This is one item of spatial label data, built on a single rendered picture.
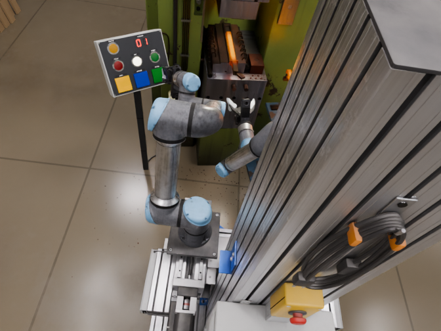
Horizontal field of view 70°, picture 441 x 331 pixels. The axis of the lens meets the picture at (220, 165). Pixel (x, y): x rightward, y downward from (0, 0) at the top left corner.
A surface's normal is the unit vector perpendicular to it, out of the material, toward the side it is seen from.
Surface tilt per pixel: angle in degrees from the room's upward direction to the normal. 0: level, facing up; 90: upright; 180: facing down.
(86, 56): 0
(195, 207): 8
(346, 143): 90
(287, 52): 90
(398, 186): 90
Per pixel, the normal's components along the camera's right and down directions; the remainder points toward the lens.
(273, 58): 0.09, 0.82
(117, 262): 0.12, -0.58
